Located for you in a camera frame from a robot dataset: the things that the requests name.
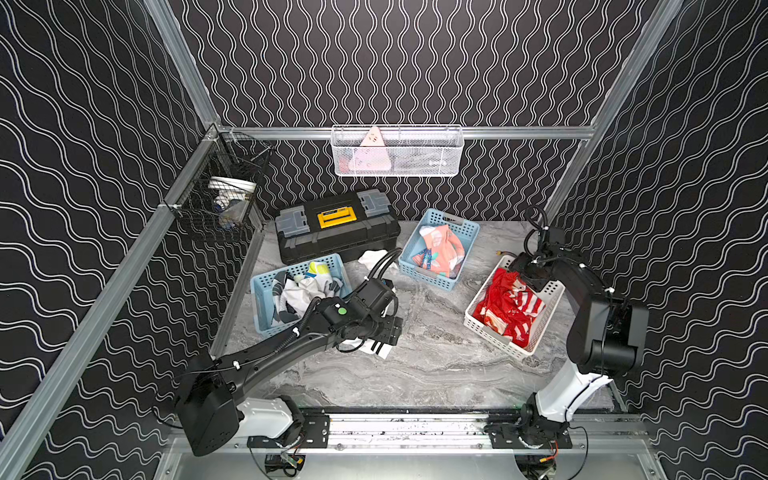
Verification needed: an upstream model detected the red christmas sock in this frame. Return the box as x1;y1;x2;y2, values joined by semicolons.
472;286;544;347

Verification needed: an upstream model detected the plain white sock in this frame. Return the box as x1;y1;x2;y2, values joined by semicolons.
357;250;388;272

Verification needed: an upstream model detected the white neon yellow sock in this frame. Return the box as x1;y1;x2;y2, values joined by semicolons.
306;261;332;277

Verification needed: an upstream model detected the red white striped sock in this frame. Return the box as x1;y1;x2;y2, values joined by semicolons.
488;268;546;324

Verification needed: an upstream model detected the pink sock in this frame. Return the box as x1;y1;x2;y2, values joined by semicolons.
411;224;465;279

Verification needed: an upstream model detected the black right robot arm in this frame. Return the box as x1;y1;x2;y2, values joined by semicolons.
511;226;649;424

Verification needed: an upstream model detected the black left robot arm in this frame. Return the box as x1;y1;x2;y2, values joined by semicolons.
173;278;403;457

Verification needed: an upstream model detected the white perforated basket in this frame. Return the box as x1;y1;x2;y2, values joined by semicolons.
464;255;565;360

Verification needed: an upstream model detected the light blue right basket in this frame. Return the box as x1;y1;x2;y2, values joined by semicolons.
398;208;480;291

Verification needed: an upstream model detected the light blue basket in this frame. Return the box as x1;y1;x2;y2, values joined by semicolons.
251;254;352;337
398;208;480;291

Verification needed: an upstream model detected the light blue left basket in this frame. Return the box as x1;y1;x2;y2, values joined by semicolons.
251;254;352;337

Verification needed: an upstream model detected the black plastic toolbox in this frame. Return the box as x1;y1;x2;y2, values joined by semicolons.
275;189;401;265

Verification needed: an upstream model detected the pink triangle card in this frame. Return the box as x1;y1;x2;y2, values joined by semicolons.
348;126;392;174

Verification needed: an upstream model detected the clear wall-mounted bin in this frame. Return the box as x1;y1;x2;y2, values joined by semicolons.
330;125;465;177

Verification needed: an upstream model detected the black wire wall basket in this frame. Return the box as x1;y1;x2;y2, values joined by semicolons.
171;133;276;245

